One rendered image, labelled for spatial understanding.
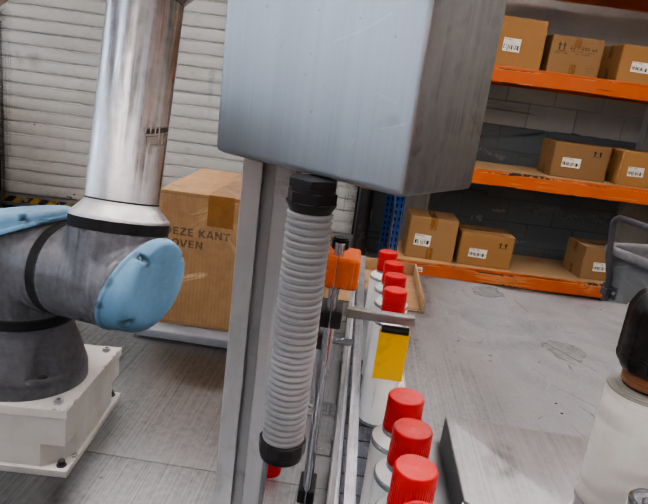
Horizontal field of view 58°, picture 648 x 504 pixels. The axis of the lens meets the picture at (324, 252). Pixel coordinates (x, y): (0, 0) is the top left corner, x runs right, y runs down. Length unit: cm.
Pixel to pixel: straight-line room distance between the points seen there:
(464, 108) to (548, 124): 494
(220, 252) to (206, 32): 394
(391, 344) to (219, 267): 61
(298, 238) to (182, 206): 78
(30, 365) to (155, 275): 21
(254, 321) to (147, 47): 34
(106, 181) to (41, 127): 475
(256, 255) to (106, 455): 46
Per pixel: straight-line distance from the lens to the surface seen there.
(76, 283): 72
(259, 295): 53
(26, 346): 82
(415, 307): 152
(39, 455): 86
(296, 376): 42
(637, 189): 476
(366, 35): 37
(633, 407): 73
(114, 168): 71
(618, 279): 302
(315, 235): 38
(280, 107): 41
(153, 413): 97
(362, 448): 84
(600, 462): 77
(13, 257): 78
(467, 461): 87
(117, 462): 88
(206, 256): 116
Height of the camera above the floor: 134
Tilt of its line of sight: 16 degrees down
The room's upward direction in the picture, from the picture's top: 7 degrees clockwise
